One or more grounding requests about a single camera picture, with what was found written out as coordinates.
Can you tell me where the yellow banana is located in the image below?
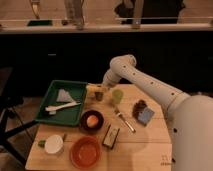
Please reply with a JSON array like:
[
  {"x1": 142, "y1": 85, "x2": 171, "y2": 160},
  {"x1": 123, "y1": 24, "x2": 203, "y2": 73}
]
[{"x1": 86, "y1": 84, "x2": 105, "y2": 93}]

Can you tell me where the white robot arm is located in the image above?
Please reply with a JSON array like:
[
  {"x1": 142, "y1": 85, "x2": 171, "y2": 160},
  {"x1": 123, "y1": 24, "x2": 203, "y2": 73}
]
[{"x1": 102, "y1": 55, "x2": 213, "y2": 171}]

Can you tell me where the dark bowl with orange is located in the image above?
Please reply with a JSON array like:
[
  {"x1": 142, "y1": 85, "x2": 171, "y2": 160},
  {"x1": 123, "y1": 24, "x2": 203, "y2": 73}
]
[{"x1": 80, "y1": 110, "x2": 104, "y2": 134}]

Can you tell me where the red bowl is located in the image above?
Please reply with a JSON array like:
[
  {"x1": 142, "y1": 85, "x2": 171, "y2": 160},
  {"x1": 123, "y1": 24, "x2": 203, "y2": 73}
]
[{"x1": 69, "y1": 136, "x2": 101, "y2": 170}]

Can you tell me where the small dark can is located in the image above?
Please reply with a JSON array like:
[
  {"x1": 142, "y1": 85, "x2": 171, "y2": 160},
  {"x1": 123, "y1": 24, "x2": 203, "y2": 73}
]
[{"x1": 95, "y1": 92, "x2": 104, "y2": 101}]

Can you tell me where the green plastic cup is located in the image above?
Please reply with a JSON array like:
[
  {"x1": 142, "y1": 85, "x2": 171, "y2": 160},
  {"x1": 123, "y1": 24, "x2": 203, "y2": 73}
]
[{"x1": 112, "y1": 89, "x2": 124, "y2": 104}]

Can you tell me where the brown grape bunch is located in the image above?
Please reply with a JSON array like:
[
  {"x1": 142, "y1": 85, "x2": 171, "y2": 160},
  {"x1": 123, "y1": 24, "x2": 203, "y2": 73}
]
[{"x1": 132, "y1": 100, "x2": 147, "y2": 118}]

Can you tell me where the grey folded cloth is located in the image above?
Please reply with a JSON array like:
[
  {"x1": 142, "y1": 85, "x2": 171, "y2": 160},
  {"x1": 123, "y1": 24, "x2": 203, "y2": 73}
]
[{"x1": 56, "y1": 89, "x2": 73, "y2": 102}]

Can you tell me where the green plastic tray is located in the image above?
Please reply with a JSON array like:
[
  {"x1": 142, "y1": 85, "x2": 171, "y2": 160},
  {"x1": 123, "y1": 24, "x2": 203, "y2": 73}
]
[{"x1": 35, "y1": 80, "x2": 87, "y2": 127}]

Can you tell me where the black white small box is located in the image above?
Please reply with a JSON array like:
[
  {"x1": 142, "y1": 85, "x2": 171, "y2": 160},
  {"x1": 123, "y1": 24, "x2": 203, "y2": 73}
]
[{"x1": 102, "y1": 125, "x2": 120, "y2": 149}]

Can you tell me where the blue sponge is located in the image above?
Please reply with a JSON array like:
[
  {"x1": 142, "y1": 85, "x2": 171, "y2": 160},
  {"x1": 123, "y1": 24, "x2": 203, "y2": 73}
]
[{"x1": 138, "y1": 107, "x2": 154, "y2": 126}]

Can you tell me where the white spatula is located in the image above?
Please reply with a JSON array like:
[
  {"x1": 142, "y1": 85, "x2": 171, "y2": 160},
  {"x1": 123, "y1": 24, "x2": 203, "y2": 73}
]
[{"x1": 45, "y1": 102, "x2": 81, "y2": 112}]

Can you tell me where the white cup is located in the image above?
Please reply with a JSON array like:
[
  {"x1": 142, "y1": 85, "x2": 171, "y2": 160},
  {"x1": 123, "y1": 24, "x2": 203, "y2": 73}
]
[{"x1": 44, "y1": 135, "x2": 64, "y2": 155}]

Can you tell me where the green lime piece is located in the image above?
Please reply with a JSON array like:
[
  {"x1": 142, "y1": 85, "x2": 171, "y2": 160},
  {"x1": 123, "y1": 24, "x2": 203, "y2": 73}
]
[{"x1": 38, "y1": 140, "x2": 46, "y2": 148}]

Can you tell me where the black chair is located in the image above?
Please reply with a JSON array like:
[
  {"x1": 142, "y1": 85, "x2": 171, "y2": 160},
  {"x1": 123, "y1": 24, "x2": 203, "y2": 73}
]
[{"x1": 0, "y1": 68, "x2": 37, "y2": 165}]

